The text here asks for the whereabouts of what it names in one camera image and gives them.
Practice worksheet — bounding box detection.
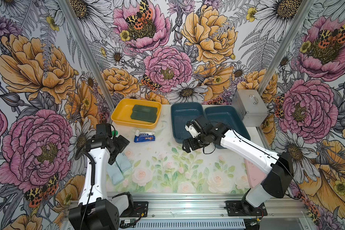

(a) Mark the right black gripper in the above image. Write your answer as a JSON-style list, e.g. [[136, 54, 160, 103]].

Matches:
[[182, 131, 210, 153]]

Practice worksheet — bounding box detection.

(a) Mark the light blue pencil case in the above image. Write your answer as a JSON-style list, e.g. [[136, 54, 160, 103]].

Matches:
[[106, 162, 124, 186], [116, 153, 132, 173]]

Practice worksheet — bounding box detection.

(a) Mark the large teal plastic tray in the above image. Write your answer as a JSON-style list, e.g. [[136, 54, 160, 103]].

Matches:
[[204, 105, 251, 140]]

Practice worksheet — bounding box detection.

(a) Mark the dark green pencil case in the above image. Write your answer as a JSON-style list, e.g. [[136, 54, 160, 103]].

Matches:
[[132, 104, 158, 114], [130, 111, 157, 123]]

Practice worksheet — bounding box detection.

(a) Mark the silver metal case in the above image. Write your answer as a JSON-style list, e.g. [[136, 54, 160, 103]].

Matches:
[[232, 89, 269, 127]]

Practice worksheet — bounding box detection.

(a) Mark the pink pencil case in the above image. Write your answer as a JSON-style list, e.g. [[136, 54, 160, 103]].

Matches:
[[244, 159, 266, 188]]

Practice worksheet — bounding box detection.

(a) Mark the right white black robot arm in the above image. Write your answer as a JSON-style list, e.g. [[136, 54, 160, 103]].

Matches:
[[182, 120, 293, 209]]

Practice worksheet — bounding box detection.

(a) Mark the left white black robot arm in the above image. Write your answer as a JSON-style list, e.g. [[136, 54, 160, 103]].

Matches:
[[69, 123, 135, 230]]

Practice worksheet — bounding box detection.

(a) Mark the blue white gauze bandage pack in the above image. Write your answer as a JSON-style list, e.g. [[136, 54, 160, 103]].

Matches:
[[134, 129, 155, 143]]

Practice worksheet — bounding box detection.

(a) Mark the small teal plastic tray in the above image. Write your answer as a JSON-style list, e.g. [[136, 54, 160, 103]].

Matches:
[[171, 102, 204, 144]]

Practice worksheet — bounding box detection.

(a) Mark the yellow plastic tray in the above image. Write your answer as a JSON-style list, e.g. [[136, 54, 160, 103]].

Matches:
[[111, 98, 162, 129]]

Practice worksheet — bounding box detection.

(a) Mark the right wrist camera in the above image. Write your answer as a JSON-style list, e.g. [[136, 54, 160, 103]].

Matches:
[[185, 116, 212, 138]]

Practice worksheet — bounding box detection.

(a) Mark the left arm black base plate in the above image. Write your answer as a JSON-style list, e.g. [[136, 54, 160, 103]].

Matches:
[[120, 201, 149, 218]]

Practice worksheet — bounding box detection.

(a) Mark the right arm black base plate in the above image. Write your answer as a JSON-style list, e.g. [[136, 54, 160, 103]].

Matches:
[[224, 200, 268, 218]]

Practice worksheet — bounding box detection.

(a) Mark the aluminium front rail frame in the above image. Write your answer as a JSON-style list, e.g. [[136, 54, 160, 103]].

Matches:
[[132, 193, 307, 220]]

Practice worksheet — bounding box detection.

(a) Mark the white slotted cable duct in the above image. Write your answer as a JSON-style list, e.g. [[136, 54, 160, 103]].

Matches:
[[126, 219, 246, 230]]

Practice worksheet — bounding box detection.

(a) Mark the right aluminium corner post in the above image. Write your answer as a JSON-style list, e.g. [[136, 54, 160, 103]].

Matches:
[[257, 0, 314, 95]]

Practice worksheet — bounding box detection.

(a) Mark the aluminium corner post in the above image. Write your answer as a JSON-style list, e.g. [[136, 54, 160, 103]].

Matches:
[[257, 0, 314, 95], [59, 1, 116, 112]]

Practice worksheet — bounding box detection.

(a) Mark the left aluminium corner post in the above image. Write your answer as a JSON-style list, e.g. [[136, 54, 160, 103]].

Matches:
[[59, 1, 116, 112]]

